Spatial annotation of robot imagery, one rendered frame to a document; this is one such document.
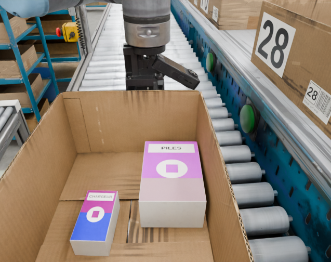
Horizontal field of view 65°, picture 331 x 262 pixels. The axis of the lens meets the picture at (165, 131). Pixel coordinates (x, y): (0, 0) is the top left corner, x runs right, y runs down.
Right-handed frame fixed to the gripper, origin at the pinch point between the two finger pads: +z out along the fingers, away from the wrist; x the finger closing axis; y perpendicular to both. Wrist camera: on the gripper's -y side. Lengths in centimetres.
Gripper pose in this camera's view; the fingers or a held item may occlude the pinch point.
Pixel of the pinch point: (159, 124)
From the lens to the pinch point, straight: 63.9
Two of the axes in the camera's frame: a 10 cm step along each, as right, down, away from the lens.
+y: -9.9, 0.6, -0.8
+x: 1.0, 5.8, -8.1
